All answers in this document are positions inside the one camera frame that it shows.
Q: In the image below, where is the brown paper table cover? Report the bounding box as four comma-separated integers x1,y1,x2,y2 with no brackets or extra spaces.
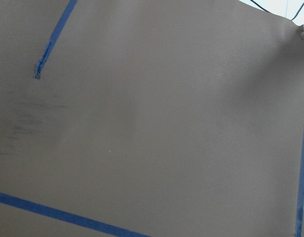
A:
0,0,304,237

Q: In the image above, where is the thin black desk cable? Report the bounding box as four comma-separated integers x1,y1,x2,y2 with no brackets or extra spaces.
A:
249,0,304,21

